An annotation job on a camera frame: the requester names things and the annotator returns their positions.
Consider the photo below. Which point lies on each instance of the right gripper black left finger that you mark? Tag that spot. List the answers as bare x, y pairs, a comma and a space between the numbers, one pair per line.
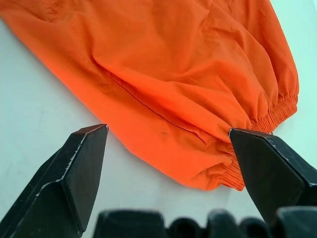
62, 188

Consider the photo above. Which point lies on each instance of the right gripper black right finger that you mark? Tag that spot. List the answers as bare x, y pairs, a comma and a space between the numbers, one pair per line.
270, 171

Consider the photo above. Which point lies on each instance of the orange shirt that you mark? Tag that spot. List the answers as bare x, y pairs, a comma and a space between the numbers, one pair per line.
161, 74

